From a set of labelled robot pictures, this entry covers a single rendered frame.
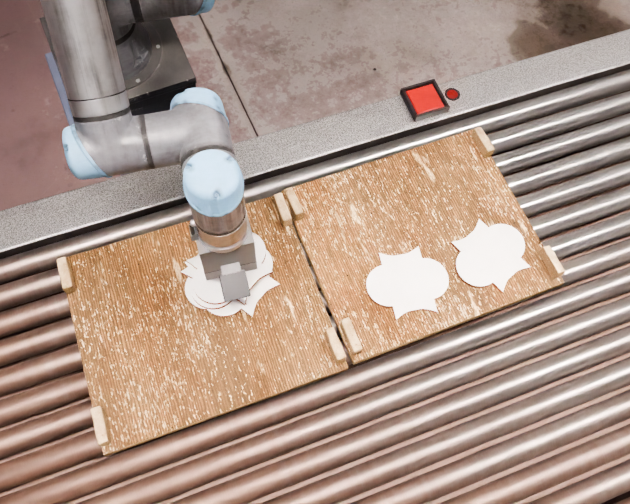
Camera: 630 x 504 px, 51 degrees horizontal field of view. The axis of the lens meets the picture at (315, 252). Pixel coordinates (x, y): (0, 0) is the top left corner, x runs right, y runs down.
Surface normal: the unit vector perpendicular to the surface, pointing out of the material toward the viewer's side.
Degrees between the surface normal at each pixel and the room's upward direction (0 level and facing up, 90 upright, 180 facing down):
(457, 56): 0
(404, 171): 0
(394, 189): 0
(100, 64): 54
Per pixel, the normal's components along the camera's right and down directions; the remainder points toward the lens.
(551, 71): 0.04, -0.40
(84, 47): 0.30, 0.39
